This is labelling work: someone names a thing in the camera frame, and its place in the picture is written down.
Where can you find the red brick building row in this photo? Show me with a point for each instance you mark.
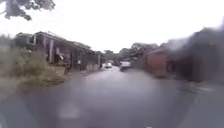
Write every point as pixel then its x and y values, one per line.
pixel 200 56

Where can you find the white car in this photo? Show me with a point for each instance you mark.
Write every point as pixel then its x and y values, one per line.
pixel 108 65

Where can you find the overhanging tree branches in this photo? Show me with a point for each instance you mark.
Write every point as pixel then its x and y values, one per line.
pixel 15 7

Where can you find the overgrown grass and bushes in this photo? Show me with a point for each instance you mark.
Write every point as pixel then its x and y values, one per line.
pixel 30 71

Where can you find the long dark shed building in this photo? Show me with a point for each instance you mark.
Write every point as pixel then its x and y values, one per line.
pixel 70 53

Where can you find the grey asphalt road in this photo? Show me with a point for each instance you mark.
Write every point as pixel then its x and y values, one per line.
pixel 110 100

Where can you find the row of trees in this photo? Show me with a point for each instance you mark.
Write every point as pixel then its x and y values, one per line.
pixel 140 50

